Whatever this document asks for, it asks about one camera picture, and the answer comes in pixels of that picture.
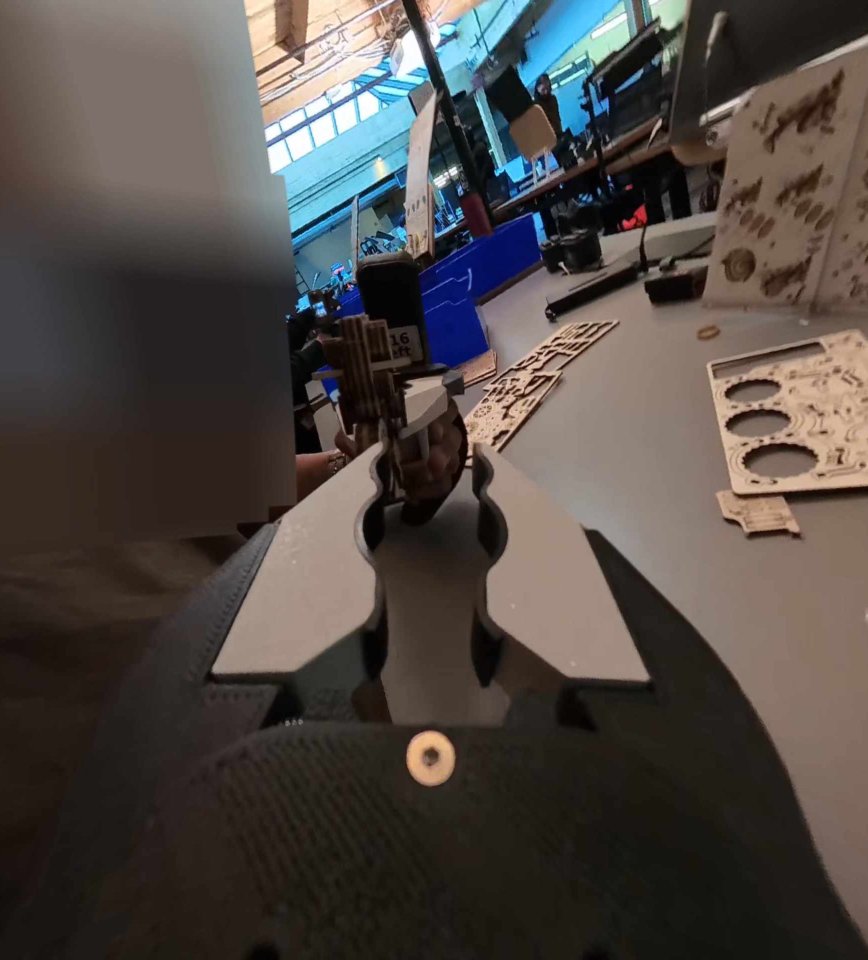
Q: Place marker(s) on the wooden sheet with large cutouts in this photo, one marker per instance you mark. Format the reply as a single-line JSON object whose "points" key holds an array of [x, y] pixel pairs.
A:
{"points": [[591, 331]]}

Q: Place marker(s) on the standing white display board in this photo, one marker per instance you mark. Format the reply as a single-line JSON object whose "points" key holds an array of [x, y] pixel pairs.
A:
{"points": [[420, 180]]}

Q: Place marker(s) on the tan curved board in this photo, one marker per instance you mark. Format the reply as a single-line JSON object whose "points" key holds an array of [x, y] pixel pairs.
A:
{"points": [[696, 152]]}

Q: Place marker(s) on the black metal pole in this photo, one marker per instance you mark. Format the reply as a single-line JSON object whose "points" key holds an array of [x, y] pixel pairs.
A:
{"points": [[449, 112]]}

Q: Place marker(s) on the dark red cylinder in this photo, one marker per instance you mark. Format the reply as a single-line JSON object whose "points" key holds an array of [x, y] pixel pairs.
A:
{"points": [[479, 214]]}

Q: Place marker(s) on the person's left forearm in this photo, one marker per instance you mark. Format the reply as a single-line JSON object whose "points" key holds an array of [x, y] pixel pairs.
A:
{"points": [[310, 472]]}

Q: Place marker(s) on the grey desk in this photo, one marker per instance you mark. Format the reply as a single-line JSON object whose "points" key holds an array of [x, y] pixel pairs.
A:
{"points": [[704, 600]]}

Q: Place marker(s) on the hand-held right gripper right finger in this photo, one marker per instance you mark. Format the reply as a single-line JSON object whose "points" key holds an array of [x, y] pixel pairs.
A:
{"points": [[561, 600]]}

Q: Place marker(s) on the small wooden part sheet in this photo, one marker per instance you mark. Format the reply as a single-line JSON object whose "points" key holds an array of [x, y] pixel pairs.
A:
{"points": [[760, 516]]}

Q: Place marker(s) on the person's brown shirt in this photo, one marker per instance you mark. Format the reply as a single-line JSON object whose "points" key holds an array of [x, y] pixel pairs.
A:
{"points": [[66, 675]]}

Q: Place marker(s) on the person's left hand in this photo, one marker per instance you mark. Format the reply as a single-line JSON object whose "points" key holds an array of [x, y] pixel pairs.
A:
{"points": [[441, 465]]}

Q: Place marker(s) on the black flat case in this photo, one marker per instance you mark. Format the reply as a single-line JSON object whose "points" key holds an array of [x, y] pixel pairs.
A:
{"points": [[591, 289]]}

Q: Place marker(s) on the dark brown wooden sheet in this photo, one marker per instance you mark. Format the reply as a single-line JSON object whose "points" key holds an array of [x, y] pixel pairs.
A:
{"points": [[479, 369]]}

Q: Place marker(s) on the long wooden workbench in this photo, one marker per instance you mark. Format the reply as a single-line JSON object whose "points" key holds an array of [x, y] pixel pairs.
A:
{"points": [[591, 165]]}

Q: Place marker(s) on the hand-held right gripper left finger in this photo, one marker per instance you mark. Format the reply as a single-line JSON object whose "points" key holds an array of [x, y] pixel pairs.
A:
{"points": [[299, 592]]}

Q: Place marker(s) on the large black desk monitor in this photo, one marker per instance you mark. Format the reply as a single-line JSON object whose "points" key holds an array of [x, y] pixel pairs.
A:
{"points": [[779, 45]]}

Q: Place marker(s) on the black box with red print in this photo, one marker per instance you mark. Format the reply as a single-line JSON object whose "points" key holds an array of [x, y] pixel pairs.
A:
{"points": [[674, 285]]}

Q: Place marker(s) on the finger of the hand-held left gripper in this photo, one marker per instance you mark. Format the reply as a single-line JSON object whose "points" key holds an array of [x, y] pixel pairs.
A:
{"points": [[325, 390], [422, 401]]}

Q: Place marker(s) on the wooden model vehicle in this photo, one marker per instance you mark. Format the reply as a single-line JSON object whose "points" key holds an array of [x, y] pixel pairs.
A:
{"points": [[366, 375]]}

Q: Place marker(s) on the wooden sheet with round holes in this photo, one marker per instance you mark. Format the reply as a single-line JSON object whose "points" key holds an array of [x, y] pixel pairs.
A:
{"points": [[854, 397]]}

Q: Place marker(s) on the black camera device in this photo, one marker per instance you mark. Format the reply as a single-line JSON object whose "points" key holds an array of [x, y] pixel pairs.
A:
{"points": [[572, 251]]}

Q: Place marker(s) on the assembly instruction sheet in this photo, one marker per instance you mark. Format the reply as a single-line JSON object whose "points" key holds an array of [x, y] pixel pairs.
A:
{"points": [[816, 187]]}

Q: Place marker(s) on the blue plastic bin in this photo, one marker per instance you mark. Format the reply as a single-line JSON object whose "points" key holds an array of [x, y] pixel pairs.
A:
{"points": [[449, 322], [501, 255]]}

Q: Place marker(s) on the tan backed monitor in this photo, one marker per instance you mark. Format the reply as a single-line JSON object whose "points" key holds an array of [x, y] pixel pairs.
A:
{"points": [[531, 131]]}

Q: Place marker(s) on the silver wristwatch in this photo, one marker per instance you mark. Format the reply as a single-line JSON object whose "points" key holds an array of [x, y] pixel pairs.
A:
{"points": [[336, 461]]}

